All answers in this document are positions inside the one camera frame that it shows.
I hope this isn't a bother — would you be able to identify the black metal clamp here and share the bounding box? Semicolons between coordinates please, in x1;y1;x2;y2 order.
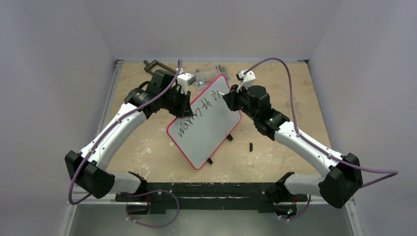
143;59;171;74

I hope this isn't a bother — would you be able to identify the clear plastic parts box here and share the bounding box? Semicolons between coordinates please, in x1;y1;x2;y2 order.
195;64;231;91

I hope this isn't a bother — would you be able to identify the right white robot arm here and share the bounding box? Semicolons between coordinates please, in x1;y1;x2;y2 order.
222;85;363;208

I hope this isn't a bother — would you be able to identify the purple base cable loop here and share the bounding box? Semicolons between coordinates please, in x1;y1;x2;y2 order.
126;189;180;228

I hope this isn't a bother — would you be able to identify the aluminium frame rail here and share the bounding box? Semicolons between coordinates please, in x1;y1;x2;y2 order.
66;59;124;206

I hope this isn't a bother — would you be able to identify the red framed whiteboard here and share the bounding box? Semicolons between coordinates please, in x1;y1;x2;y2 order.
166;74;241;170

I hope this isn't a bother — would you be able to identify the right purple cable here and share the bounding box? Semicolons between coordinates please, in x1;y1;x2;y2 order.
244;58;399;189

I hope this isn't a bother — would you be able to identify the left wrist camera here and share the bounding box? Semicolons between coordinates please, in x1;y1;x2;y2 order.
177;67;196;94

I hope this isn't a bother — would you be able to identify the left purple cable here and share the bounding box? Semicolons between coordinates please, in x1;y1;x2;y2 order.
67;59;183;206

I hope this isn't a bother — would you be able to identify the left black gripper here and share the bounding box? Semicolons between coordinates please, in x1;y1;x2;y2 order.
160;87;191;118

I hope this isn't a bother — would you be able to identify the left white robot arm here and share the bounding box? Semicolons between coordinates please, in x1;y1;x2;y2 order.
64;69;196;205

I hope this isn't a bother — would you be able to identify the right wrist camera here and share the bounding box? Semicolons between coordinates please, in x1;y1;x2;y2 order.
237;70;256;92

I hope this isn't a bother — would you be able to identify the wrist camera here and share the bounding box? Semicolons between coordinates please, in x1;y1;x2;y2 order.
177;67;196;94
237;70;256;92

